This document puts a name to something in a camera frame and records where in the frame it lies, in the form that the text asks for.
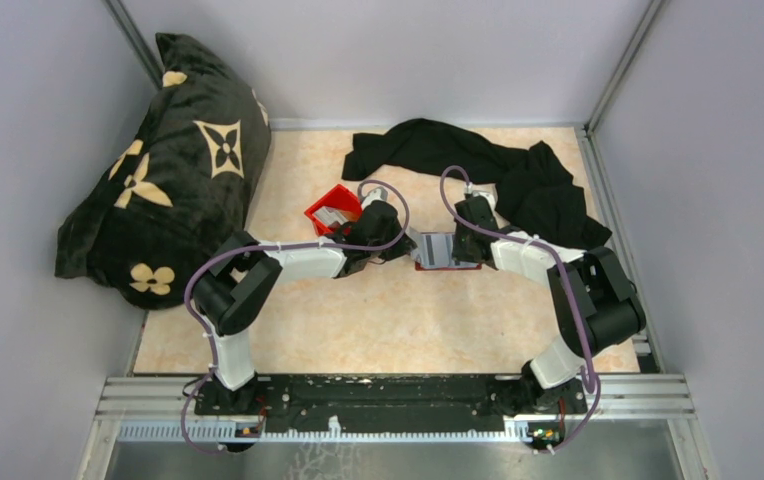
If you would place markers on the stack of grey cards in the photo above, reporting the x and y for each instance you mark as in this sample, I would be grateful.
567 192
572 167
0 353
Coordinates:
330 217

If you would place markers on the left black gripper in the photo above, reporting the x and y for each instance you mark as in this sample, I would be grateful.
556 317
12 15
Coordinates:
403 250

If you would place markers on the black floral patterned pillow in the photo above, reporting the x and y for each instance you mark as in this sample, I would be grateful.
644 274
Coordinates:
179 190

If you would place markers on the black cloth garment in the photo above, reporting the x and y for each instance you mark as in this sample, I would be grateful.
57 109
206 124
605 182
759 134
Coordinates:
534 191

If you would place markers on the red leather card holder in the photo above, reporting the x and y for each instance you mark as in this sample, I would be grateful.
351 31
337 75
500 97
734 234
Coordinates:
458 265

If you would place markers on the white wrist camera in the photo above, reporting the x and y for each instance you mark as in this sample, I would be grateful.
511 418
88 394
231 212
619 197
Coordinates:
487 195
376 194

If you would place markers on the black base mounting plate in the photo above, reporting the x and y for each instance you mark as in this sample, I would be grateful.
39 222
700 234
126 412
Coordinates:
454 403

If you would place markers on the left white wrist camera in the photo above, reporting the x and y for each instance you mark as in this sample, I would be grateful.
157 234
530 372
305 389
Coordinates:
376 194

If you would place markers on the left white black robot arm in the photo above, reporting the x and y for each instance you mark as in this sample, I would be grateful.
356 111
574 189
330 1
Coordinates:
227 293

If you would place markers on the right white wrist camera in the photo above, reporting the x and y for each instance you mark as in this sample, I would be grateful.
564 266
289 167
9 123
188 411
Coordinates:
487 195

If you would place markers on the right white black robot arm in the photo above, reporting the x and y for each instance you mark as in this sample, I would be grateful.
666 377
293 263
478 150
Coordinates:
596 305

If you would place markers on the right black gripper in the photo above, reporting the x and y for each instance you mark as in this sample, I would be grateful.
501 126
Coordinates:
459 253

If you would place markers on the aluminium frame rail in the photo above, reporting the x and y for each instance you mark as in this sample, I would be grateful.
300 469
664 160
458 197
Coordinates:
161 408

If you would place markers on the red plastic bin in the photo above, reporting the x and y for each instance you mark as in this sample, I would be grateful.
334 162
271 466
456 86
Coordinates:
339 197

